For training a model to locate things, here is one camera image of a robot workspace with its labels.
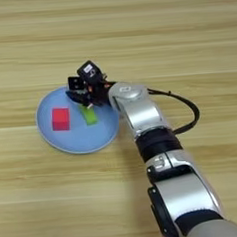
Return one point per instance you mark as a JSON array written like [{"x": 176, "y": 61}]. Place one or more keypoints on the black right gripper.
[{"x": 97, "y": 92}]

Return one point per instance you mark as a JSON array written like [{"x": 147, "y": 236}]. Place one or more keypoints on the red cube block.
[{"x": 60, "y": 119}]

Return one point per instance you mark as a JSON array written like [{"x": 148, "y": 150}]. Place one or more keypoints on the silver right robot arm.
[{"x": 143, "y": 115}]

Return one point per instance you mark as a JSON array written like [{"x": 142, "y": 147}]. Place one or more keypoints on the green rectangular block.
[{"x": 89, "y": 116}]

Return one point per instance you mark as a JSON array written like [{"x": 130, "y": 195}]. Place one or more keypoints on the round light blue plate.
[{"x": 78, "y": 140}]

